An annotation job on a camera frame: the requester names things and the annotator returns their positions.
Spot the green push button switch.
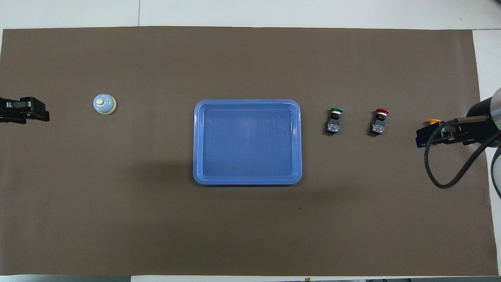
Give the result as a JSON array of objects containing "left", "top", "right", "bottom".
[{"left": 325, "top": 107, "right": 344, "bottom": 135}]

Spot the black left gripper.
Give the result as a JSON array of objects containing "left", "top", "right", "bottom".
[{"left": 0, "top": 97, "right": 50, "bottom": 124}]

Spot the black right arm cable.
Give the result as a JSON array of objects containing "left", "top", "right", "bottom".
[{"left": 424, "top": 117, "right": 501, "bottom": 189}]

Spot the brown table mat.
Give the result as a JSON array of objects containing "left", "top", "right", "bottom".
[{"left": 0, "top": 26, "right": 499, "bottom": 277}]

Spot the light blue desk bell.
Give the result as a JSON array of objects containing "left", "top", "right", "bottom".
[{"left": 93, "top": 94, "right": 117, "bottom": 116}]

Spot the blue plastic tray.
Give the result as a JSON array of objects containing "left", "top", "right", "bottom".
[{"left": 193, "top": 99, "right": 303, "bottom": 186}]

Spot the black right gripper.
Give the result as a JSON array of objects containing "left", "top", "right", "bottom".
[{"left": 416, "top": 96, "right": 501, "bottom": 148}]

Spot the red push button switch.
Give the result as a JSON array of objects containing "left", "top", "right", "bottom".
[{"left": 369, "top": 108, "right": 390, "bottom": 136}]

